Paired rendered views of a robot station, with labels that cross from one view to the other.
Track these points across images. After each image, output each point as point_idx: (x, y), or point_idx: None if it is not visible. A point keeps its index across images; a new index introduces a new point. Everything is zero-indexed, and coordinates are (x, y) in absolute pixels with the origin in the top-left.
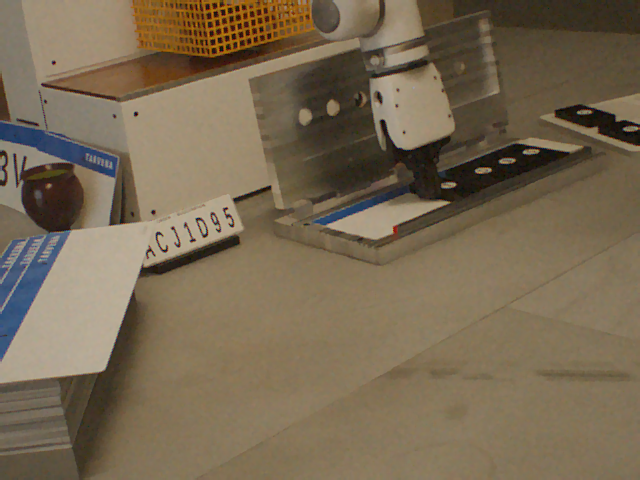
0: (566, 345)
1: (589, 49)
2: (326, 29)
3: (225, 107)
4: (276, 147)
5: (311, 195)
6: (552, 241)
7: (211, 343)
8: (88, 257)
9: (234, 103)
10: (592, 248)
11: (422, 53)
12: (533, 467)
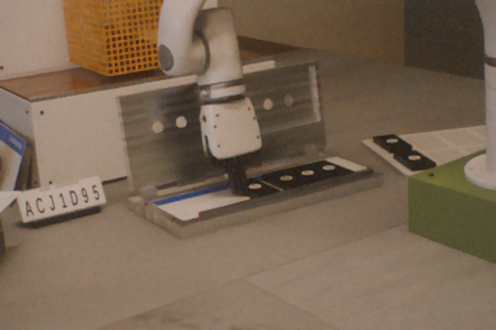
0: (262, 311)
1: (441, 89)
2: (165, 68)
3: (114, 112)
4: (131, 146)
5: (156, 183)
6: (306, 235)
7: (37, 281)
8: None
9: None
10: (328, 244)
11: (238, 91)
12: None
